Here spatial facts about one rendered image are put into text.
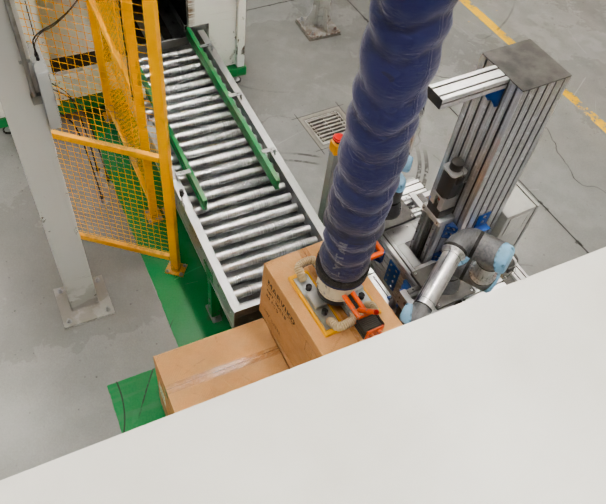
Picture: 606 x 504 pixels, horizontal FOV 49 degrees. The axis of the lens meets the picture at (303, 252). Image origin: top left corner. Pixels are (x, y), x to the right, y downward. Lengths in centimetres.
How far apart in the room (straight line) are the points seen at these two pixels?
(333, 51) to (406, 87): 411
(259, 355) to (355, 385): 315
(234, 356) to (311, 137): 232
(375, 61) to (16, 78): 157
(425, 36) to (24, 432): 296
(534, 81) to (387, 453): 250
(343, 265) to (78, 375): 195
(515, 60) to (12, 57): 194
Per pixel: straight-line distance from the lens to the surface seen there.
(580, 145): 587
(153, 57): 311
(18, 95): 301
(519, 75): 269
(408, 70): 193
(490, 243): 258
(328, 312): 288
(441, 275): 250
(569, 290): 28
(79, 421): 390
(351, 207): 233
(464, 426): 23
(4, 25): 282
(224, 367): 334
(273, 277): 298
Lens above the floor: 352
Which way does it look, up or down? 53 degrees down
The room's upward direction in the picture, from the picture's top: 9 degrees clockwise
